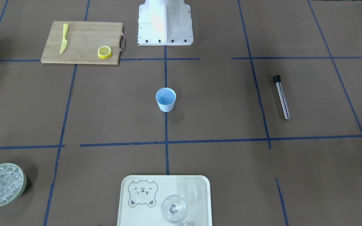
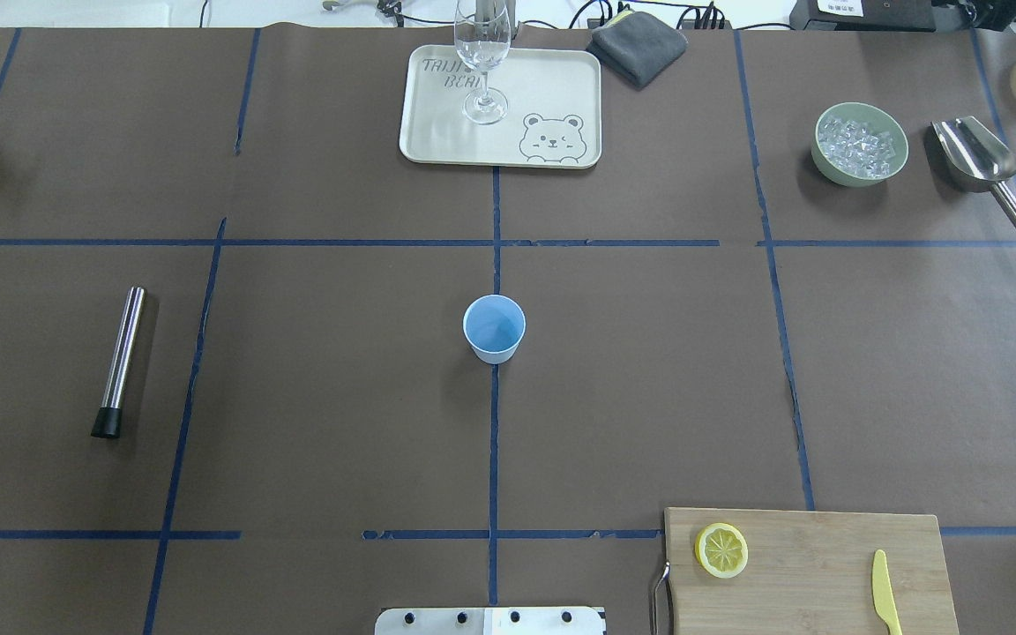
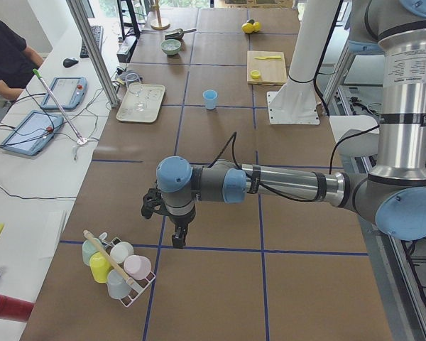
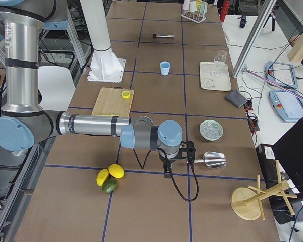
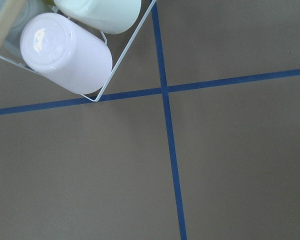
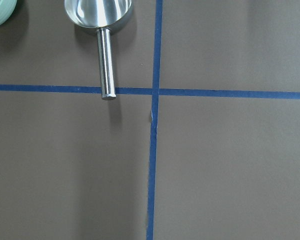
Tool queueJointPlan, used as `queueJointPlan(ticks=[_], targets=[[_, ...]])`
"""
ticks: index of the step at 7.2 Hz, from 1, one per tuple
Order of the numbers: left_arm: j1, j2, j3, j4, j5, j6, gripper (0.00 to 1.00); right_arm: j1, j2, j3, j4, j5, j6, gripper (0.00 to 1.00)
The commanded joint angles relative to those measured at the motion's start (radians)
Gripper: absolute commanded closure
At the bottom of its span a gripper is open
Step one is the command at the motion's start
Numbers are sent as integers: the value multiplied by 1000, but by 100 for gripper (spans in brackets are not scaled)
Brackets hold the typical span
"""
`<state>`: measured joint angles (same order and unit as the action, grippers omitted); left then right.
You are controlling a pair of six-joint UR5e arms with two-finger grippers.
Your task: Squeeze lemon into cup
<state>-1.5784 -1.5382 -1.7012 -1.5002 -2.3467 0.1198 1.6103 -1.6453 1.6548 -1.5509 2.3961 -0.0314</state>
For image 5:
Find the wooden rack handle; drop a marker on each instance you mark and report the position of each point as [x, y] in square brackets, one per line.
[9, 13]

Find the white wire cup rack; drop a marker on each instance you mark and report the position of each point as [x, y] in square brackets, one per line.
[118, 44]

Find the pink upturned cup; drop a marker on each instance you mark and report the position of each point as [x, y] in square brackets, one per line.
[65, 53]

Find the pale green upturned cup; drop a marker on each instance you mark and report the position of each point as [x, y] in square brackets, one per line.
[109, 16]

